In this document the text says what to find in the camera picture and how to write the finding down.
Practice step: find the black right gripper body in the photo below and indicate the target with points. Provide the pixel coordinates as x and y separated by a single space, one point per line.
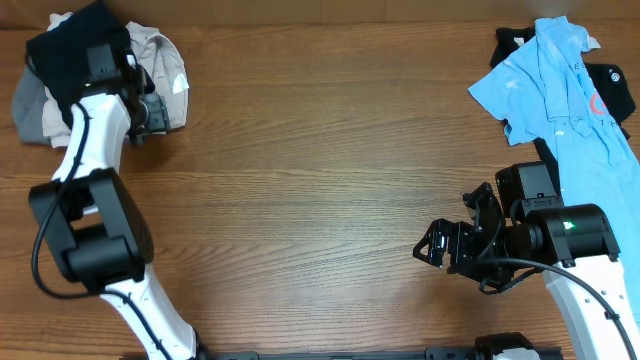
469 247

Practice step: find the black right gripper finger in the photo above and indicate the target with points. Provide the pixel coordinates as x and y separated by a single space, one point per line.
433 257
435 239

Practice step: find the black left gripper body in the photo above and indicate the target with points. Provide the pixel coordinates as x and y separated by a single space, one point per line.
154 116

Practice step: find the plain black t-shirt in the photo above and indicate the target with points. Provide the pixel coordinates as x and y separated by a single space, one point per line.
70 60

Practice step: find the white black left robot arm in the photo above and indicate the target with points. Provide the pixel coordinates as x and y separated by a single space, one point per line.
95 232

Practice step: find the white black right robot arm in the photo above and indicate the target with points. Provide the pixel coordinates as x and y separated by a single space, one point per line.
520 227

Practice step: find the folded beige shorts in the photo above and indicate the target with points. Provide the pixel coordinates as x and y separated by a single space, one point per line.
160 58

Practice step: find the folded grey garment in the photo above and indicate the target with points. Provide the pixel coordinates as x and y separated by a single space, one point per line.
27 109

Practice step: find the light blue t-shirt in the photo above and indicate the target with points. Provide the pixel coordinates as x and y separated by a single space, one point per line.
603 170

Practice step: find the black logo t-shirt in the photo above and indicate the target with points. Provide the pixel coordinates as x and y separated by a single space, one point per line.
610 85

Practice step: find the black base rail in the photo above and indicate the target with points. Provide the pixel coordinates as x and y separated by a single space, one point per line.
432 353

